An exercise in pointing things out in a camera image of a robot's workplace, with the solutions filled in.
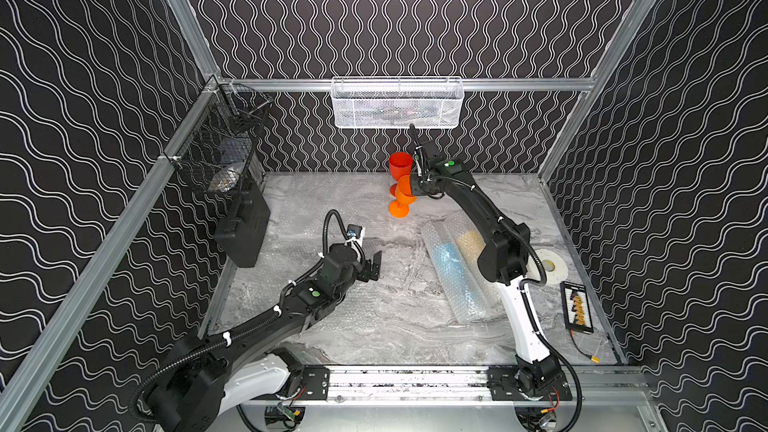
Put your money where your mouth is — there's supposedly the white wire mesh basket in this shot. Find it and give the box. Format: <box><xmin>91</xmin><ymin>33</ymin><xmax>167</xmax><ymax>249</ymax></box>
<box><xmin>330</xmin><ymin>76</ymin><xmax>465</xmax><ymax>129</ymax></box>

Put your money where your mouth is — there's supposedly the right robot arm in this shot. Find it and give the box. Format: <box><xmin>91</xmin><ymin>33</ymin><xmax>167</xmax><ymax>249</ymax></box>
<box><xmin>407</xmin><ymin>161</ymin><xmax>573</xmax><ymax>398</ymax></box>

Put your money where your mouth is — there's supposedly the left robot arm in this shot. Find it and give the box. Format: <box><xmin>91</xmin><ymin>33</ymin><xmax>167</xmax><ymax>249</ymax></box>
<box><xmin>128</xmin><ymin>244</ymin><xmax>382</xmax><ymax>431</ymax></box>

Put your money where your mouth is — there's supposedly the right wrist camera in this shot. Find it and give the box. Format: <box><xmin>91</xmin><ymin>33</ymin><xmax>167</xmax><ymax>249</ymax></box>
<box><xmin>415</xmin><ymin>141</ymin><xmax>466</xmax><ymax>177</ymax></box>

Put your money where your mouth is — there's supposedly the aluminium frame corner post left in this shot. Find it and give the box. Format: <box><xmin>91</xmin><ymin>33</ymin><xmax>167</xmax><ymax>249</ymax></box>
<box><xmin>166</xmin><ymin>0</ymin><xmax>221</xmax><ymax>78</ymax></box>

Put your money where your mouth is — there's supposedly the black battery charger box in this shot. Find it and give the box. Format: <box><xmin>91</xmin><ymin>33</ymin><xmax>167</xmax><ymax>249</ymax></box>
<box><xmin>560</xmin><ymin>281</ymin><xmax>594</xmax><ymax>334</ymax></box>

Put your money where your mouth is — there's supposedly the bubble orange glass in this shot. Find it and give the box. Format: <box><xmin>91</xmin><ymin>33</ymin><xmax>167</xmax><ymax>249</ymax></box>
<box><xmin>310</xmin><ymin>277</ymin><xmax>425</xmax><ymax>335</ymax></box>

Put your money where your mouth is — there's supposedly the black wire mesh basket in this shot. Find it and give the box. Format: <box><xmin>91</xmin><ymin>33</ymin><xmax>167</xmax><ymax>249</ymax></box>
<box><xmin>171</xmin><ymin>83</ymin><xmax>275</xmax><ymax>196</ymax></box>

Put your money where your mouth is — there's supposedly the black speaker box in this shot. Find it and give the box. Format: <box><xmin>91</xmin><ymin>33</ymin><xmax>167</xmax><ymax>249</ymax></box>
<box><xmin>214</xmin><ymin>184</ymin><xmax>271</xmax><ymax>268</ymax></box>

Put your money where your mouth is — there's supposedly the charger cable with yellow plug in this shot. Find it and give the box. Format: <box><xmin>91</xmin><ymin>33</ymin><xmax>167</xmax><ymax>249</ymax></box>
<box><xmin>568</xmin><ymin>329</ymin><xmax>604</xmax><ymax>364</ymax></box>

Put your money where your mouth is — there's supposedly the white tape roll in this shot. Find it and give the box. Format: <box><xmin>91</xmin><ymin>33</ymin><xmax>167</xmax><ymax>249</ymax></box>
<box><xmin>536</xmin><ymin>249</ymin><xmax>569</xmax><ymax>286</ymax></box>

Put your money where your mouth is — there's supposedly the orange plastic wine glass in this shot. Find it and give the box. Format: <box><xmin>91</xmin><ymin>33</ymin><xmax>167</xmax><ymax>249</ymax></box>
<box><xmin>389</xmin><ymin>175</ymin><xmax>416</xmax><ymax>218</ymax></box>

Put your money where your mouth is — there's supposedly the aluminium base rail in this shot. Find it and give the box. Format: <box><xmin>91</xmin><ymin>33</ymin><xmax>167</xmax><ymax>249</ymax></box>
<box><xmin>161</xmin><ymin>364</ymin><xmax>655</xmax><ymax>406</ymax></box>

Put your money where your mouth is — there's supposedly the red plastic wine glass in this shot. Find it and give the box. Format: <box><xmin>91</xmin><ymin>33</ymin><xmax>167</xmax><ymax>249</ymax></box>
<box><xmin>388</xmin><ymin>152</ymin><xmax>414</xmax><ymax>196</ymax></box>

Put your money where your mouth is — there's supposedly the bubble wrapped blue glass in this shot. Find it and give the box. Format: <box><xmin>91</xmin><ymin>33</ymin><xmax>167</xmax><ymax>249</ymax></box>
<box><xmin>421</xmin><ymin>222</ymin><xmax>491</xmax><ymax>325</ymax></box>

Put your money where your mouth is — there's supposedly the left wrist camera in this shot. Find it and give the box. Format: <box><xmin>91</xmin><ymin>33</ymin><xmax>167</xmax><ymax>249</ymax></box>
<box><xmin>319</xmin><ymin>223</ymin><xmax>366</xmax><ymax>264</ymax></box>

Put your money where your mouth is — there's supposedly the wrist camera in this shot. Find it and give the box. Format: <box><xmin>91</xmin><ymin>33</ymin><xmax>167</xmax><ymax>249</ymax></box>
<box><xmin>415</xmin><ymin>141</ymin><xmax>466</xmax><ymax>177</ymax></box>
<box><xmin>319</xmin><ymin>223</ymin><xmax>366</xmax><ymax>264</ymax></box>

